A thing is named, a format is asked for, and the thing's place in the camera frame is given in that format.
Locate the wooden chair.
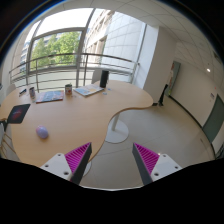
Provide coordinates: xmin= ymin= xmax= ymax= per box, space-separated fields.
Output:
xmin=0 ymin=118 xmax=16 ymax=160

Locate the white table leg base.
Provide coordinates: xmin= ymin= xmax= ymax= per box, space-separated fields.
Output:
xmin=105 ymin=115 xmax=129 ymax=144

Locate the metal balcony railing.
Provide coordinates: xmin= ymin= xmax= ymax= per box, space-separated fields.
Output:
xmin=9 ymin=53 xmax=139 ymax=91

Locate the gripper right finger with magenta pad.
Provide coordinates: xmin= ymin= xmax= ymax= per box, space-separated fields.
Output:
xmin=132 ymin=143 xmax=182 ymax=185

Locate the lavender computer mouse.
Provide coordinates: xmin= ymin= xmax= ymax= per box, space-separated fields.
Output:
xmin=36 ymin=125 xmax=48 ymax=139

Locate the green wall poster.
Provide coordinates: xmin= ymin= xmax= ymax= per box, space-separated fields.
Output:
xmin=168 ymin=61 xmax=181 ymax=94

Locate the purple cup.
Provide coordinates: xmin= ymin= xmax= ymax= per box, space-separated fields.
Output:
xmin=29 ymin=87 xmax=36 ymax=99

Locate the open white book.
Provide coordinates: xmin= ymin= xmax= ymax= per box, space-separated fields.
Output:
xmin=74 ymin=84 xmax=103 ymax=96

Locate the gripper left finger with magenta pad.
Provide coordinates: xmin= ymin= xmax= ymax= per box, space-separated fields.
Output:
xmin=41 ymin=143 xmax=92 ymax=185

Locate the dark green door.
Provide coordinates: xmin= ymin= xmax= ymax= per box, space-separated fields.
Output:
xmin=203 ymin=95 xmax=224 ymax=143

